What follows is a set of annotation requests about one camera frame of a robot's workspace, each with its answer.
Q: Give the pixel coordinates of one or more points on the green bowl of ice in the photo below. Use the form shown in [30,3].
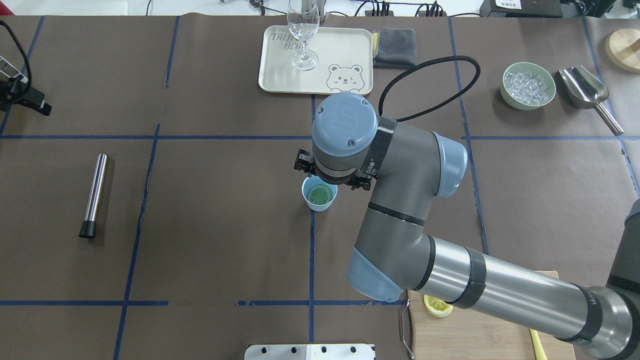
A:
[527,86]

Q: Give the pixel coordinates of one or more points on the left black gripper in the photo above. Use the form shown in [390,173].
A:
[15,93]

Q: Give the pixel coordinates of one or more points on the light blue cup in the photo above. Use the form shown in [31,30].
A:
[313,180]

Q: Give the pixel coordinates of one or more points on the clear wine glass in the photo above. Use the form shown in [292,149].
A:
[303,20]

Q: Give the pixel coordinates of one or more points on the yellow plastic knife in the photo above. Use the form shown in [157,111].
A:
[539,352]

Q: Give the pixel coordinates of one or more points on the wooden cutting board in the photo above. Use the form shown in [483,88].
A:
[466,334]

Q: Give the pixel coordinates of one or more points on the grey folded cloth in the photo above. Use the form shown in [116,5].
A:
[397,49]

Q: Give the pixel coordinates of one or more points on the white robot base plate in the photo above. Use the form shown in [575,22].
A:
[312,351]

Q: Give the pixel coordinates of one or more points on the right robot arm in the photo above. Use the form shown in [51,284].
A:
[406,169]

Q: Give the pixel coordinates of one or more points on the steel ice scoop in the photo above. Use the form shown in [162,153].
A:
[586,92]

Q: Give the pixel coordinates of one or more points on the yellow sponge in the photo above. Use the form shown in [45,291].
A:
[375,41]

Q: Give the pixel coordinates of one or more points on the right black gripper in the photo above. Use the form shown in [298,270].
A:
[303,163]

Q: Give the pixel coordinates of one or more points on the yellow lemon half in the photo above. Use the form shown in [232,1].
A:
[437,307]

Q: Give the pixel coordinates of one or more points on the steel muddler with black tip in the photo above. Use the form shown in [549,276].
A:
[89,225]

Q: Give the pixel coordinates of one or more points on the white wire cup rack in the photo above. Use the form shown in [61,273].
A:
[8,72]

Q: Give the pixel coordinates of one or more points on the green lime slice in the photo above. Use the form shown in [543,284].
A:
[320,195]

